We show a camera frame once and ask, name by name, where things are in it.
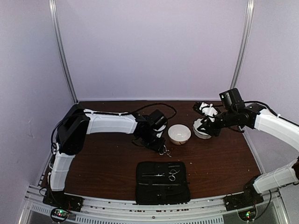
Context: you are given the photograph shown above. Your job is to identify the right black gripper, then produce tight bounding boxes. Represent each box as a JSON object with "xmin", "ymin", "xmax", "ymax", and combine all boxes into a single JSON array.
[{"xmin": 197, "ymin": 107, "xmax": 237, "ymax": 137}]

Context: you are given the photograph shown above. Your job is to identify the silver thinning scissors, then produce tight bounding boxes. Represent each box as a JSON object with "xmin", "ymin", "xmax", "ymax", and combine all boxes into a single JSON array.
[{"xmin": 159, "ymin": 145, "xmax": 172, "ymax": 158}]

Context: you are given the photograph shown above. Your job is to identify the silver hair scissors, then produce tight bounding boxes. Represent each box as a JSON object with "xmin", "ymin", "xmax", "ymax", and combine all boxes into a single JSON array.
[{"xmin": 142, "ymin": 169, "xmax": 180, "ymax": 182}]

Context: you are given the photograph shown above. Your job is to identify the black zippered tool case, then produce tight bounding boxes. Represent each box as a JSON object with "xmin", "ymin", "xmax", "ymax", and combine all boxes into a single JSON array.
[{"xmin": 135, "ymin": 161, "xmax": 191, "ymax": 205}]

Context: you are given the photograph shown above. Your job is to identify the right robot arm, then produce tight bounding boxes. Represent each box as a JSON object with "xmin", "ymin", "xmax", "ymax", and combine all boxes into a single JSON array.
[{"xmin": 193, "ymin": 88, "xmax": 299, "ymax": 206}]

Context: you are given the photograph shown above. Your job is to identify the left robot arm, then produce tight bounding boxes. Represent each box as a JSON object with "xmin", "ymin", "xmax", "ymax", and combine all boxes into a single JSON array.
[{"xmin": 47, "ymin": 104, "xmax": 169, "ymax": 207}]

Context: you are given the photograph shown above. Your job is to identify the scalloped white bowl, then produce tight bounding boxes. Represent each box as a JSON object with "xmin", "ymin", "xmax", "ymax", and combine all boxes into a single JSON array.
[{"xmin": 193, "ymin": 119, "xmax": 212, "ymax": 140}]

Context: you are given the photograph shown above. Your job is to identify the round white bowl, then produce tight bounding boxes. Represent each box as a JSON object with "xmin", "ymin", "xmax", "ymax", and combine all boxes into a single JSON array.
[{"xmin": 168, "ymin": 124, "xmax": 191, "ymax": 145}]

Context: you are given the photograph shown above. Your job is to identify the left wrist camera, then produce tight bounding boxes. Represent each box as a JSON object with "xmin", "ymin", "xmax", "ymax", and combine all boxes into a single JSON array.
[{"xmin": 154, "ymin": 125, "xmax": 167, "ymax": 138}]

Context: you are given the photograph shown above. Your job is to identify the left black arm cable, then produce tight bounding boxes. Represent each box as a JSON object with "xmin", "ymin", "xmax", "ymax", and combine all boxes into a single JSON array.
[{"xmin": 50, "ymin": 102, "xmax": 177, "ymax": 154}]

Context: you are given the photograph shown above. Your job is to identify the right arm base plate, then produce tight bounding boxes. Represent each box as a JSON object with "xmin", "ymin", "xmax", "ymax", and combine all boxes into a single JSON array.
[{"xmin": 223, "ymin": 193, "xmax": 264, "ymax": 211}]

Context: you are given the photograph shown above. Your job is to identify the front aluminium rail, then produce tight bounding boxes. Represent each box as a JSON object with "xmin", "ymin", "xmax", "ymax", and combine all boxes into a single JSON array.
[{"xmin": 16, "ymin": 185, "xmax": 291, "ymax": 224}]

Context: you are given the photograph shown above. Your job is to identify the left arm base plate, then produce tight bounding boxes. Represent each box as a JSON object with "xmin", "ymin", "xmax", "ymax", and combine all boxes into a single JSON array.
[{"xmin": 43, "ymin": 194, "xmax": 84, "ymax": 212}]

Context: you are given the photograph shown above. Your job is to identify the right aluminium frame post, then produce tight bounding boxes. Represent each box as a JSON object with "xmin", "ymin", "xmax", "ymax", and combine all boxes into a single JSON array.
[{"xmin": 230, "ymin": 0, "xmax": 255, "ymax": 89}]

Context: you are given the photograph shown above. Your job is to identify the aluminium frame post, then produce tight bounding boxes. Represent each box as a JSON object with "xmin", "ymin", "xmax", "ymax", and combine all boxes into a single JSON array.
[
  {"xmin": 230, "ymin": 0, "xmax": 255, "ymax": 89},
  {"xmin": 48, "ymin": 0, "xmax": 78, "ymax": 104}
]

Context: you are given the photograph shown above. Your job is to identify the left aluminium frame post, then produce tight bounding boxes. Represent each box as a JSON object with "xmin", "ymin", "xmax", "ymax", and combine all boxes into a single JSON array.
[{"xmin": 48, "ymin": 0, "xmax": 78, "ymax": 104}]

